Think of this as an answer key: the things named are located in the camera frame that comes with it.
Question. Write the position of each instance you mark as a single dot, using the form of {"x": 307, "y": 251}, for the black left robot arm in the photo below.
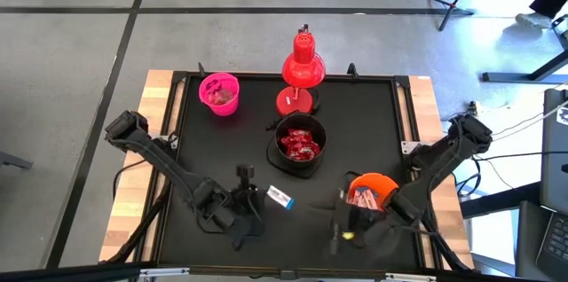
{"x": 164, "y": 162}

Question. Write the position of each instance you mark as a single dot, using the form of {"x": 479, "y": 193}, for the pink plastic bucket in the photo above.
{"x": 219, "y": 109}

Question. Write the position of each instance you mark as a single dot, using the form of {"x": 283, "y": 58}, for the person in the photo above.
{"x": 550, "y": 0}

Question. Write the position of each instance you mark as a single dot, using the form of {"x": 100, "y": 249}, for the black frame clamp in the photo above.
{"x": 202, "y": 70}
{"x": 352, "y": 70}

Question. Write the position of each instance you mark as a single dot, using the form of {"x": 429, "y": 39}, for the grey laptop with sticker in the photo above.
{"x": 554, "y": 162}

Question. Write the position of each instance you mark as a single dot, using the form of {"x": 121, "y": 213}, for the black camera rig frame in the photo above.
{"x": 66, "y": 273}

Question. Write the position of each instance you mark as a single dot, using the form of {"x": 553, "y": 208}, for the black plastic bucket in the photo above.
{"x": 306, "y": 119}

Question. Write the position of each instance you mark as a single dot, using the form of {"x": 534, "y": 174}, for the red desk lamp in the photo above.
{"x": 303, "y": 69}

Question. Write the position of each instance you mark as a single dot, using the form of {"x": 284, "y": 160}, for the clear candy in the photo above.
{"x": 222, "y": 98}
{"x": 214, "y": 94}

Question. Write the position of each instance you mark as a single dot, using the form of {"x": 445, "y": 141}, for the dark grey laptop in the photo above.
{"x": 550, "y": 246}

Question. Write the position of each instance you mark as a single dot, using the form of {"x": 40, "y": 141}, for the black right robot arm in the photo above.
{"x": 439, "y": 162}

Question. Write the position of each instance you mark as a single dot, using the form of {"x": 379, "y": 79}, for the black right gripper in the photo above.
{"x": 364, "y": 229}

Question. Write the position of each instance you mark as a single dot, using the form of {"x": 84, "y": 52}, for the orange plastic bucket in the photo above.
{"x": 377, "y": 182}

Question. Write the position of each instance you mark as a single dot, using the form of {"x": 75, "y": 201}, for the grey furniture foot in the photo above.
{"x": 15, "y": 161}

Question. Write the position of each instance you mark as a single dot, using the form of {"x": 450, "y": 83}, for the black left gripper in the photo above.
{"x": 222, "y": 204}

